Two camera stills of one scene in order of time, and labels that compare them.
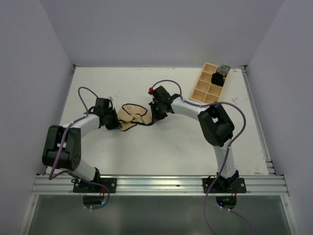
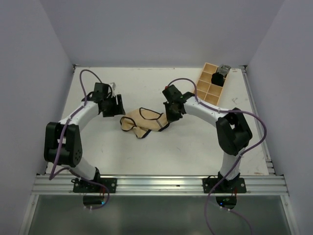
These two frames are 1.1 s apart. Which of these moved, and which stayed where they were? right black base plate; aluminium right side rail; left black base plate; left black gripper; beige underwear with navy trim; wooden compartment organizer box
Moved: left black gripper; beige underwear with navy trim
Stayed: wooden compartment organizer box; right black base plate; aluminium right side rail; left black base plate
